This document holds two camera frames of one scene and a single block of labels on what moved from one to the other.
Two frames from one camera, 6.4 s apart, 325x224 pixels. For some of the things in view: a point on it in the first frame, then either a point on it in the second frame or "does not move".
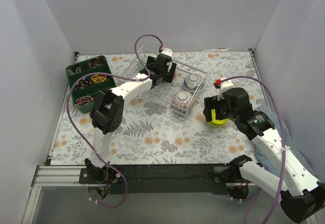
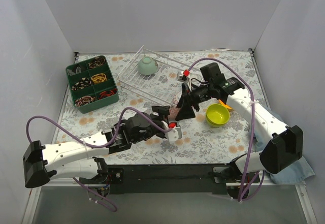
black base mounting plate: (162, 179) does not move
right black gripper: (209, 108) → (189, 99)
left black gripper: (171, 71) → (159, 118)
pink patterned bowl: (175, 75) → (173, 112)
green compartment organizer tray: (86, 90) does not move
